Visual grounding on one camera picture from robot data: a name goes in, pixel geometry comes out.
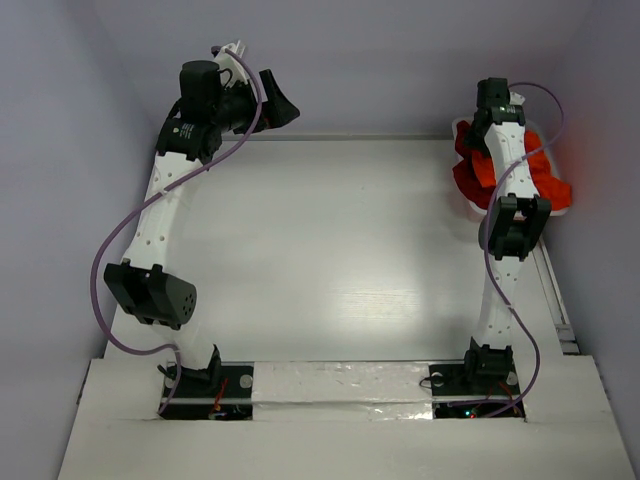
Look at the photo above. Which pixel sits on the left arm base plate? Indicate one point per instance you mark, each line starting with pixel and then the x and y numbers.
pixel 228 399

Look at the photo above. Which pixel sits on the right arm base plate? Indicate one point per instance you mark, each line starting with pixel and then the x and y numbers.
pixel 455 397

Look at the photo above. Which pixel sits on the orange t shirt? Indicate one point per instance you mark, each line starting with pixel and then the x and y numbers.
pixel 540 170

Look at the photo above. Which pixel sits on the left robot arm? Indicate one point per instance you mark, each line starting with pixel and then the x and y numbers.
pixel 216 97

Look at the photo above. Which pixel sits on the white plastic basket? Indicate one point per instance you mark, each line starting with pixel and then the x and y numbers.
pixel 550 200

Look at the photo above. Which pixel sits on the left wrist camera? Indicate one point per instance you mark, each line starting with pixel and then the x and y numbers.
pixel 226 56

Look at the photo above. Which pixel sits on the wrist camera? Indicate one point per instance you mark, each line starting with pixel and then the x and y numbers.
pixel 226 56
pixel 516 99

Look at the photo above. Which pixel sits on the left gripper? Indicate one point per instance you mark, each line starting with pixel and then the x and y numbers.
pixel 277 111

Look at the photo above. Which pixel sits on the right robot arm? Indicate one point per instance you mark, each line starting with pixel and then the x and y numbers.
pixel 514 221

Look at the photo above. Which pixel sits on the dark red t shirt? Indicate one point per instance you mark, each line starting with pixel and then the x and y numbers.
pixel 465 135

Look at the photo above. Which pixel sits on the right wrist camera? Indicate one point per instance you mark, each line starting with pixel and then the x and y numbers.
pixel 516 99

